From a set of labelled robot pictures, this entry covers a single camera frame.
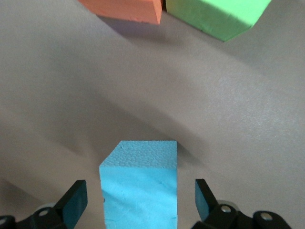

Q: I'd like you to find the orange foam cube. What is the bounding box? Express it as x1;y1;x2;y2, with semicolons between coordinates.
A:
77;0;164;26

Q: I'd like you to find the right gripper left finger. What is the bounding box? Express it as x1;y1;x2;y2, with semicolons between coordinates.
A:
0;180;88;229

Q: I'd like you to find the brown paper table cover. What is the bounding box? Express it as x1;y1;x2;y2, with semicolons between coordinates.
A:
0;0;305;229

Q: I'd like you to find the green foam cube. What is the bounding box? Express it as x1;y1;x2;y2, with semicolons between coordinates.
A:
164;0;274;43

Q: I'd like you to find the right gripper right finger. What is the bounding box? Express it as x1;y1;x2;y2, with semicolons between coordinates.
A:
192;178;293;229

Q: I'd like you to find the blue foam cube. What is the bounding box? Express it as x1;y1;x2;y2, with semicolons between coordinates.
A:
99;140;178;229

